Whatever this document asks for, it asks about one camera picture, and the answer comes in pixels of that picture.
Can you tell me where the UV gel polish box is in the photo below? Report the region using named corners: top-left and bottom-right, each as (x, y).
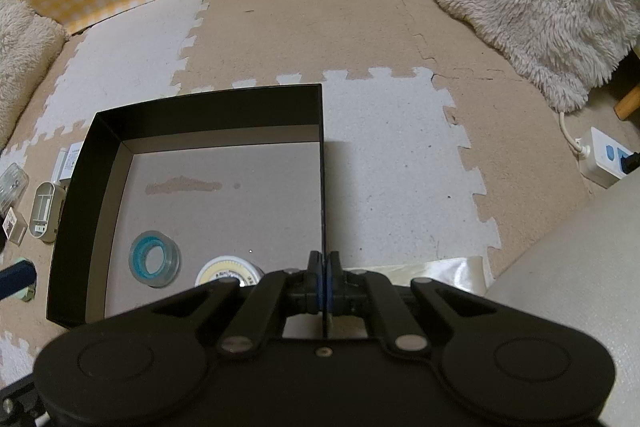
top-left (2, 207), bottom-right (28, 246)

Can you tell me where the grey plastic tray part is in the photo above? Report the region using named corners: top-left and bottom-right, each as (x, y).
top-left (28, 181), bottom-right (66, 244)

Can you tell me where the left white fluffy pillow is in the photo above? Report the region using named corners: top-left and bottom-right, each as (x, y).
top-left (0, 0), bottom-right (68, 148)

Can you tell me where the beige cushion seat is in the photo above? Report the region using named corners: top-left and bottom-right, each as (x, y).
top-left (486, 171), bottom-right (639, 426)

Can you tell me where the teal tape roll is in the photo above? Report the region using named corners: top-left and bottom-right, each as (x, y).
top-left (128, 231), bottom-right (181, 288)

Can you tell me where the black cardboard box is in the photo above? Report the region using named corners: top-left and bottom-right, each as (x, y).
top-left (46, 84), bottom-right (326, 329)

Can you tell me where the round yellow tin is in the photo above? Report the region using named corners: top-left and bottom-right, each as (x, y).
top-left (195, 256), bottom-right (264, 287)

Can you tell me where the mint green round object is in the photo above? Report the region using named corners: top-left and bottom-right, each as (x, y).
top-left (12, 257), bottom-right (37, 303)

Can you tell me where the clear plastic container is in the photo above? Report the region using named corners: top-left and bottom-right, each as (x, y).
top-left (0, 162), bottom-right (29, 217)

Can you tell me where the white power strip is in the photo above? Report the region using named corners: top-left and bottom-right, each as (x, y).
top-left (578, 127), bottom-right (632, 188)

